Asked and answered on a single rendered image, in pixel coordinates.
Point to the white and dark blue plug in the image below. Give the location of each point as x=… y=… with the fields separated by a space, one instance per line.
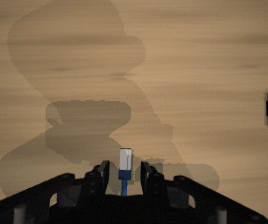
x=125 y=164

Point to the blue patch cord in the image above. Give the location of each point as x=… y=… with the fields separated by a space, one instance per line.
x=124 y=188

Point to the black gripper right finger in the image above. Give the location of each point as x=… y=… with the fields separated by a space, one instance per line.
x=211 y=207

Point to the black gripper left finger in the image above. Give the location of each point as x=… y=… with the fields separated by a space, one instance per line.
x=32 y=206

